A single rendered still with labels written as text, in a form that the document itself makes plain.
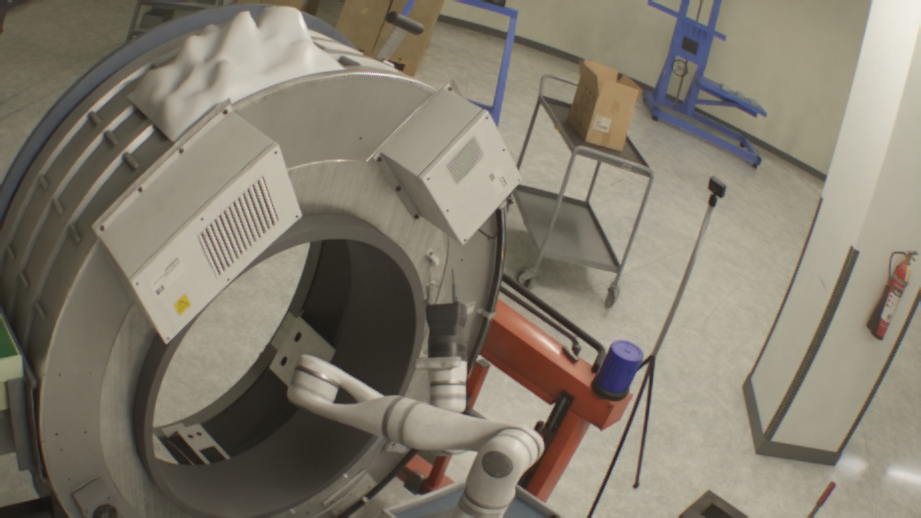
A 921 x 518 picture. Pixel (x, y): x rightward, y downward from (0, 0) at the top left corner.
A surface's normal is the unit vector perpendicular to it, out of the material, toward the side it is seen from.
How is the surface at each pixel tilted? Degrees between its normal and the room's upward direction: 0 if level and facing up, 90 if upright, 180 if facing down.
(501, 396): 0
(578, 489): 0
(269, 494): 9
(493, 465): 91
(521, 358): 90
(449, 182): 90
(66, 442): 90
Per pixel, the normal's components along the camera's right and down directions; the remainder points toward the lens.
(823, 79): -0.07, 0.43
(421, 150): -0.30, -0.47
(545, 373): -0.67, 0.15
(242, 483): 0.25, -0.85
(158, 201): -0.15, -0.62
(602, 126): 0.23, 0.50
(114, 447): 0.69, 0.49
